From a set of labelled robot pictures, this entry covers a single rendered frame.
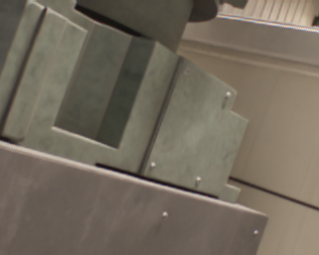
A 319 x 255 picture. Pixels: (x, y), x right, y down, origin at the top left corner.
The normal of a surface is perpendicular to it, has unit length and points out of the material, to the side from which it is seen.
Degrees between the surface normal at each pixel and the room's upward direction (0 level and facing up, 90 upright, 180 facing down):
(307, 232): 90
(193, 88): 90
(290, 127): 90
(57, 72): 90
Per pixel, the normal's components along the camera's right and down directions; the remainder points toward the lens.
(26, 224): 0.79, 0.25
